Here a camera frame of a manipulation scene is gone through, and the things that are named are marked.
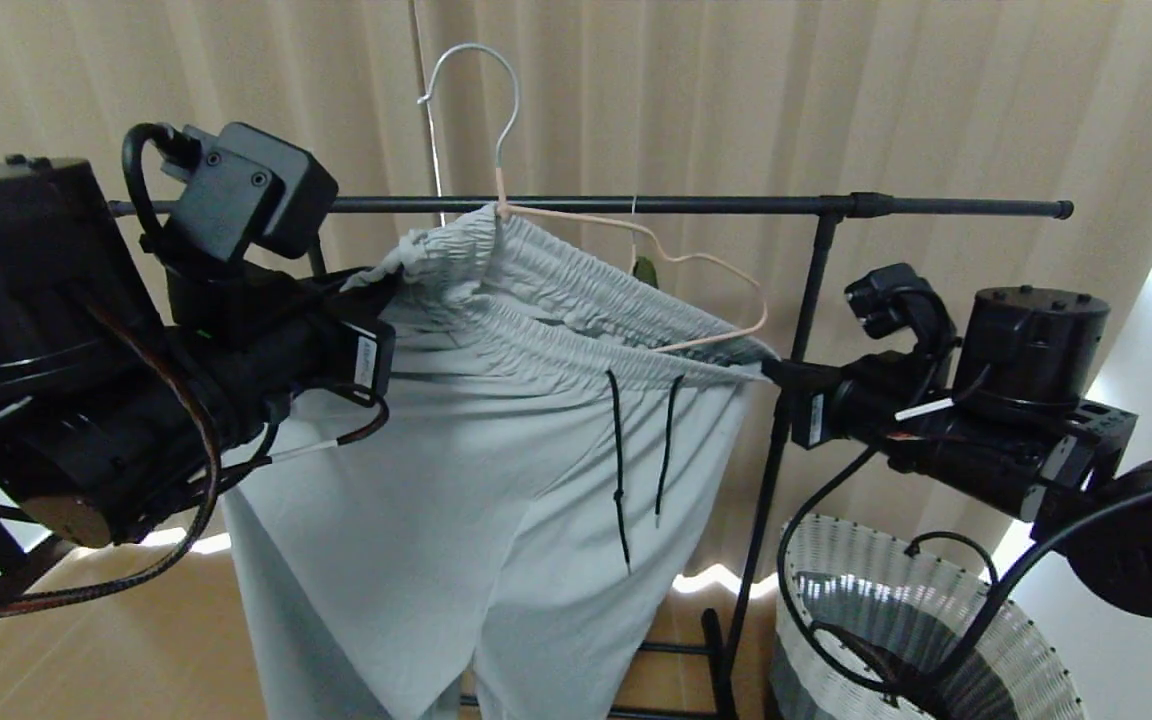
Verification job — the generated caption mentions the pale grey garment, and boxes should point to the pale grey garment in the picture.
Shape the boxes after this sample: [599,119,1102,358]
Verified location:
[221,205,782,720]

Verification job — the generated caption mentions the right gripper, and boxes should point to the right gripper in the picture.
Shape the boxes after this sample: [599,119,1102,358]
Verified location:
[791,350,1067,521]

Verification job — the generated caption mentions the black cable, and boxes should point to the black cable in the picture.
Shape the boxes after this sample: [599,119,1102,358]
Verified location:
[0,300,392,616]
[776,445,1152,701]

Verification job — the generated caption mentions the white laundry basket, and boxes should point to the white laundry basket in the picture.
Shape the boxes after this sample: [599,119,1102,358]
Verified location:
[769,515,1087,720]

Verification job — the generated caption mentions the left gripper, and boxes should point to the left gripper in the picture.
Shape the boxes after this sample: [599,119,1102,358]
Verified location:
[0,270,397,546]

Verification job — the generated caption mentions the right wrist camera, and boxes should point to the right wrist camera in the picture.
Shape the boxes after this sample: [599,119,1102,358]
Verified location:
[844,263,957,341]

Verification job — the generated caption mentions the beige curtain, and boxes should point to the beige curtain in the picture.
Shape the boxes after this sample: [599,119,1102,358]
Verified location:
[0,0,1152,591]

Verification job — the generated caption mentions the black clothes rack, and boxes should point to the black clothes rack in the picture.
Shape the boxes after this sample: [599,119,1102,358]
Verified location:
[108,192,1075,720]

